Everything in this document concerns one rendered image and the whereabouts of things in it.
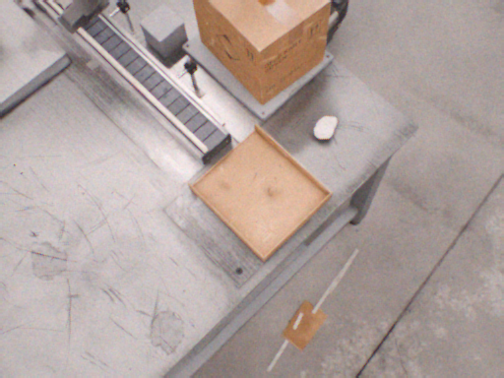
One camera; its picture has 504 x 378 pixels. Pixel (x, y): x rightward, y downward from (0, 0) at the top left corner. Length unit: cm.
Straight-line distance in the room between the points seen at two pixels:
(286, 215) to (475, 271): 114
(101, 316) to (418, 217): 144
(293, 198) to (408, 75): 136
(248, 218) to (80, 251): 46
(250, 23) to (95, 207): 65
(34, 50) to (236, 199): 78
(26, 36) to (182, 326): 101
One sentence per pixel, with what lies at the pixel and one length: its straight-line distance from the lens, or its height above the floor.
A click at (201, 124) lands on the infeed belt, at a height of 88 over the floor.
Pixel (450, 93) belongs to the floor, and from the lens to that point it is 280.
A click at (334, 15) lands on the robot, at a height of 24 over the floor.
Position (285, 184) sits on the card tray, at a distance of 159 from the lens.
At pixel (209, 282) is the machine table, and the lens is 153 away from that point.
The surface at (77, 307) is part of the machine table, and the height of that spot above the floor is 83.
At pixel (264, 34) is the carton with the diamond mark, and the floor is 112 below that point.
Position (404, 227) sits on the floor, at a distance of 248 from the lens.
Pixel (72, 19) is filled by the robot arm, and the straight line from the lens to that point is 164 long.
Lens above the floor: 231
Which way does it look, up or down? 68 degrees down
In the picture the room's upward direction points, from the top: 6 degrees counter-clockwise
